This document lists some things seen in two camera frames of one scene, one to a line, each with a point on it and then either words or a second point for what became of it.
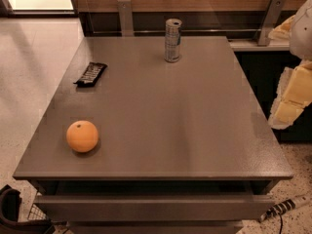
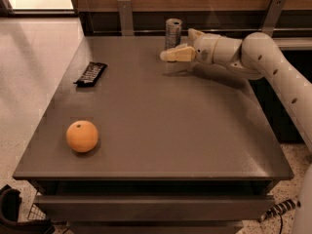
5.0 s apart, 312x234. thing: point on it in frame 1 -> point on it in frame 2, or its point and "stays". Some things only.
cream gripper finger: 282,31 -> 194,34
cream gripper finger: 293,94 -> 181,53
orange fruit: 82,136 stays
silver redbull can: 173,34 stays
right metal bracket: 276,6 stays
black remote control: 93,73 stays
